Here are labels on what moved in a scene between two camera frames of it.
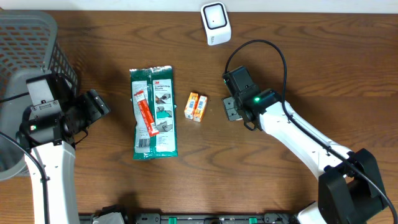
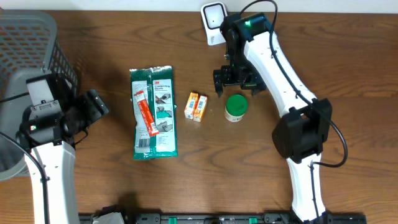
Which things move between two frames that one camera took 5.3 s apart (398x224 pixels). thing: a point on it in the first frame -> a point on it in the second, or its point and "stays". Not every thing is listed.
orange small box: (201, 106) stays
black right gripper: (228, 102) -> (256, 83)
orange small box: (191, 105) stays
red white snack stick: (151, 124) stays
